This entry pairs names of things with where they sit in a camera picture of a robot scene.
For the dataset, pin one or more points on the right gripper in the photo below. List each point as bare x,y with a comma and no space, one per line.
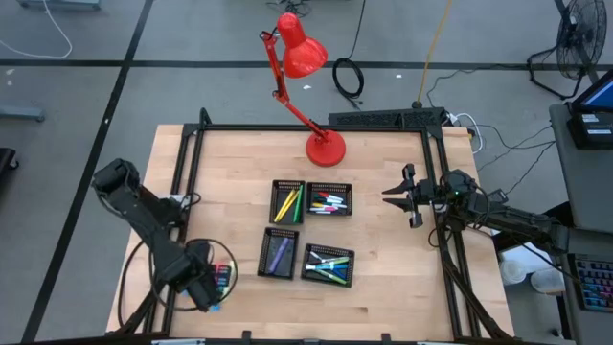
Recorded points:
428,196

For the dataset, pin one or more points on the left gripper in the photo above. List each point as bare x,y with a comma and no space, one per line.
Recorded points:
205,290

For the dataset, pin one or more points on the black slotted plastic basket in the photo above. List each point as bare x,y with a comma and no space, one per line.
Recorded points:
345,189
275,184
311,282
263,268

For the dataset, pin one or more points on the teal capped small marker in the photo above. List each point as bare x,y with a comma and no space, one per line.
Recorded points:
337,206

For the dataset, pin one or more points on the pink capped small marker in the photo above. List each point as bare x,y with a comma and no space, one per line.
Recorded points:
328,209

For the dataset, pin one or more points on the red capped small marker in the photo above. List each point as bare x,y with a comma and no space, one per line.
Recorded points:
326,195

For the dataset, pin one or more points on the purple thick highlighter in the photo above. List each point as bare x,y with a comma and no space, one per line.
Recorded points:
279,255

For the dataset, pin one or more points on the green capped small marker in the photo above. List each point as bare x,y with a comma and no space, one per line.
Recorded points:
320,200

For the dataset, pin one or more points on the yellow capped small marker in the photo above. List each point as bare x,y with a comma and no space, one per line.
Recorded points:
316,205

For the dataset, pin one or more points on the dark blue dry-erase marker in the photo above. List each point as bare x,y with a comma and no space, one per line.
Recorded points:
342,274

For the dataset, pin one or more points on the light blue dry-erase marker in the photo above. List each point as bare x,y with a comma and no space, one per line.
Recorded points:
325,266

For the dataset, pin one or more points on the yellow thin highlighter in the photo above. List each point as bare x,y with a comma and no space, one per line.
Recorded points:
289,199
281,211

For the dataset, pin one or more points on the green thin highlighter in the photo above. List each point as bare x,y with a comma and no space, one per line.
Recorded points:
298,206

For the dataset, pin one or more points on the light green dry-erase marker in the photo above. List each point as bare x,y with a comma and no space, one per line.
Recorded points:
330,276

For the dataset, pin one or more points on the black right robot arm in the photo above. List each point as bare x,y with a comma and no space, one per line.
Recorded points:
517,223

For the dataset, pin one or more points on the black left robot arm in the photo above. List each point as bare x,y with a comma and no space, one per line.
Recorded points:
143,215

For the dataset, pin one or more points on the red desk lamp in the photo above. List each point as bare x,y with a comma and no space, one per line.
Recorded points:
325,148

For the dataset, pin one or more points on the white round container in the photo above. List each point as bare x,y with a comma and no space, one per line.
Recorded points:
512,272
546,281

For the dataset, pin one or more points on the white paper sheet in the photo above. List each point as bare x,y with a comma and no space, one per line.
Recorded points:
524,256

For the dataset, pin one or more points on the grey office desk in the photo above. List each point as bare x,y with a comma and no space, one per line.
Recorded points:
589,191

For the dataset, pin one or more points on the black labelled device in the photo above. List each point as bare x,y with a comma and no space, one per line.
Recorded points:
582,139

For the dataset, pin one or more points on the black computer keyboard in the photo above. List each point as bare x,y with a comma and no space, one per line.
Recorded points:
594,282

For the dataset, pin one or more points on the open laptop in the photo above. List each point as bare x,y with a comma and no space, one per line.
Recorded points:
601,96

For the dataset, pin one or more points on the black floor object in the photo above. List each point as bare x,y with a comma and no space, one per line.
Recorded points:
6,160

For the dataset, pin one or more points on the black floor fan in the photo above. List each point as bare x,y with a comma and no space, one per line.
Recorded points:
577,29

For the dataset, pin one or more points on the grey metal floor bar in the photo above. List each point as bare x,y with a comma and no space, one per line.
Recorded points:
21,113
57,4

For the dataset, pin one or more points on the silver aluminium bracket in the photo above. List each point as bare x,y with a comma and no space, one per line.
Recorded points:
177,342
436,343

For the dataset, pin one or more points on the black aluminium table frame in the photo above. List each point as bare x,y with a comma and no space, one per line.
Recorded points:
239,127

